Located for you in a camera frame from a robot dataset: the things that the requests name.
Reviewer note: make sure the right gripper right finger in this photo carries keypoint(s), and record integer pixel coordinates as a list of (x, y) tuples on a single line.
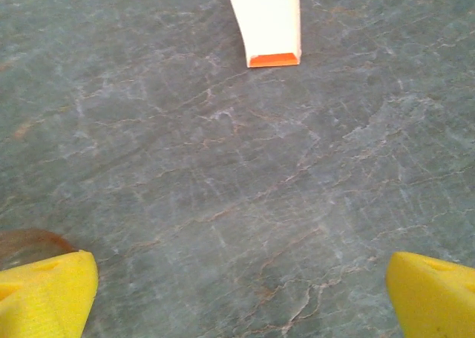
[(438, 304)]

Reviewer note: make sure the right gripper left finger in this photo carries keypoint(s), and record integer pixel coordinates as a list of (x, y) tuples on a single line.
[(44, 301)]

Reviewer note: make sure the orange transparent coffee dripper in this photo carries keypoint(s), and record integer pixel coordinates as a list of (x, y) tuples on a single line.
[(29, 245)]

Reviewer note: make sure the white orange-ended filter box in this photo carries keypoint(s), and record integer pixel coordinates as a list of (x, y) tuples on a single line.
[(267, 26)]

